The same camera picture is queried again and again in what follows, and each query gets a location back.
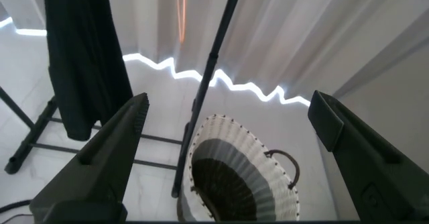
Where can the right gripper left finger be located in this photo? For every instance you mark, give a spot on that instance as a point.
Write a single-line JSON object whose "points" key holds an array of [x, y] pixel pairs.
{"points": [[107, 177]]}

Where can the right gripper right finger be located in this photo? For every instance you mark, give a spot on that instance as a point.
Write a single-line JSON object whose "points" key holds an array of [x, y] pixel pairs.
{"points": [[399, 190]]}

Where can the black garment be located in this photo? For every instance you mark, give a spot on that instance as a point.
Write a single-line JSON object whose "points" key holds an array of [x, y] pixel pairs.
{"points": [[83, 66]]}

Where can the pink clothes hanger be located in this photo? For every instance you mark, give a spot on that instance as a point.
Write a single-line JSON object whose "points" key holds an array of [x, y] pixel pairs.
{"points": [[181, 16]]}

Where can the white laundry basket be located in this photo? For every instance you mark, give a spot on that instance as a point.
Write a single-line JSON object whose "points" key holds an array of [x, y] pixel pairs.
{"points": [[241, 140]]}

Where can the black clothes rack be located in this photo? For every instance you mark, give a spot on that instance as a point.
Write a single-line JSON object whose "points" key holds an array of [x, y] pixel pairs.
{"points": [[214, 59]]}

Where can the white curtain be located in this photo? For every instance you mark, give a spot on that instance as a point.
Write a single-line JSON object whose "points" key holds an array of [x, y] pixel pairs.
{"points": [[301, 33]]}

